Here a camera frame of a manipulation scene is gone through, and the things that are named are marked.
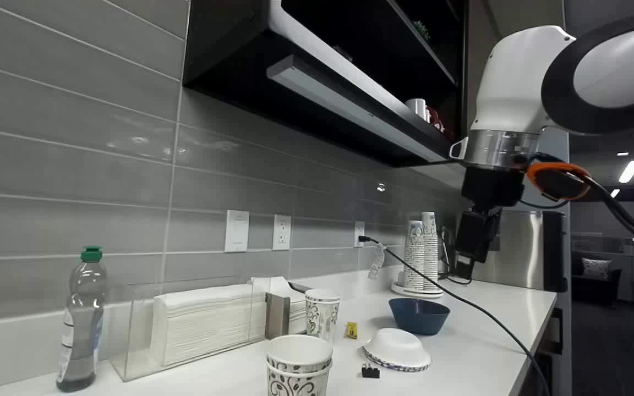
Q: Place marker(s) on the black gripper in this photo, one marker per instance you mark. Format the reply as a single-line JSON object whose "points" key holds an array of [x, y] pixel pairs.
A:
{"points": [[475, 234]]}

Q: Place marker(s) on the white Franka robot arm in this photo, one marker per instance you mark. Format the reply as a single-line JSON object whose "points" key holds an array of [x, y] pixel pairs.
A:
{"points": [[516, 79]]}

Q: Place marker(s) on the small yellow object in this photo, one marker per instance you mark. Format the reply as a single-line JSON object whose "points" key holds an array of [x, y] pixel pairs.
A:
{"points": [[351, 330]]}

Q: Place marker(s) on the black open shelf cabinet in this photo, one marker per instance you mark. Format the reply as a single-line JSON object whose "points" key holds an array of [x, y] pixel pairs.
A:
{"points": [[237, 44]]}

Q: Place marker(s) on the white plate stack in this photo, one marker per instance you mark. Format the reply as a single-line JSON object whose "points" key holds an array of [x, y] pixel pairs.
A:
{"points": [[417, 292]]}

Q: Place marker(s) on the blue bowl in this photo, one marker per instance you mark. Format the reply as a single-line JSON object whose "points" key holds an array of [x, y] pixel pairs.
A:
{"points": [[418, 318]]}

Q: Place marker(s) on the stainless steel appliance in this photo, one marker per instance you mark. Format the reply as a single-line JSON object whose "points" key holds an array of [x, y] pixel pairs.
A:
{"points": [[523, 248]]}

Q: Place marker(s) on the light cushion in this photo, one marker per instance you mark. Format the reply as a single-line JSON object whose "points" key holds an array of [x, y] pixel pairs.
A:
{"points": [[594, 267]]}

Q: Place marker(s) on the dark armchair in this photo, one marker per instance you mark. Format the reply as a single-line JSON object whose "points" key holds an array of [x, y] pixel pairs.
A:
{"points": [[594, 286]]}

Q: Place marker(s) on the patterned paper cup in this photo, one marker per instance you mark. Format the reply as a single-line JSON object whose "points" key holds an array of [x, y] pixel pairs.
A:
{"points": [[296, 385], [321, 315], [297, 350]]}

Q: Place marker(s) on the small red item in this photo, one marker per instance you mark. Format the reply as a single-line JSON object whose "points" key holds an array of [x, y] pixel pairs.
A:
{"points": [[438, 121]]}

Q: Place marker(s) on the white mug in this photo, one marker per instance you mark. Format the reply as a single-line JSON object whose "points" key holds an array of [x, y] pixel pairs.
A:
{"points": [[418, 109]]}

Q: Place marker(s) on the small ceiling light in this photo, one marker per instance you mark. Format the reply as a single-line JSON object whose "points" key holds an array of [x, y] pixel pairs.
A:
{"points": [[614, 191]]}

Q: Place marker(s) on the white folded napkins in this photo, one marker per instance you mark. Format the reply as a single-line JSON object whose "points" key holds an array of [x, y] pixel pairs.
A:
{"points": [[281, 286]]}

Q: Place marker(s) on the brown napkin stack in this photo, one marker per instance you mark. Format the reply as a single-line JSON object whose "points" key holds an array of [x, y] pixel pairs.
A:
{"points": [[276, 315]]}

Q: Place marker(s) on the long ceiling light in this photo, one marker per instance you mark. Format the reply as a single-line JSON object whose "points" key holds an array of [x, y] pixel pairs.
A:
{"points": [[630, 170]]}

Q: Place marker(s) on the small green item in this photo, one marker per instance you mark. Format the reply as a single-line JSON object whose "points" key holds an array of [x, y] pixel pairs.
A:
{"points": [[420, 28]]}

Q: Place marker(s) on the white napkin stack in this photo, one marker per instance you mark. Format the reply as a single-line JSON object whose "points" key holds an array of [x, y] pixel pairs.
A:
{"points": [[202, 321]]}

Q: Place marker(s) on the clear acrylic napkin holder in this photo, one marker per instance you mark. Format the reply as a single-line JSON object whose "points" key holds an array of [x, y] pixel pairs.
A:
{"points": [[130, 337]]}

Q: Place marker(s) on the green-capped dish soap bottle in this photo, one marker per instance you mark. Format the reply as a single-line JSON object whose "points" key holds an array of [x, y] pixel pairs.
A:
{"points": [[80, 321]]}

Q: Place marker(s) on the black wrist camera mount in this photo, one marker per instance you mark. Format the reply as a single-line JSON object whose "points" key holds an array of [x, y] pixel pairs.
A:
{"points": [[491, 188]]}

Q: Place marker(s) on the white wall outlet plate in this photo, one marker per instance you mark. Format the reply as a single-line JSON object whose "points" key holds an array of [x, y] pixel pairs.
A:
{"points": [[281, 231], [360, 227], [237, 229]]}

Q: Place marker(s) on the grey wall cabinet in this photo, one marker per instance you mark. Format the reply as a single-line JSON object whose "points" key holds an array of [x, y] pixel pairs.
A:
{"points": [[480, 36]]}

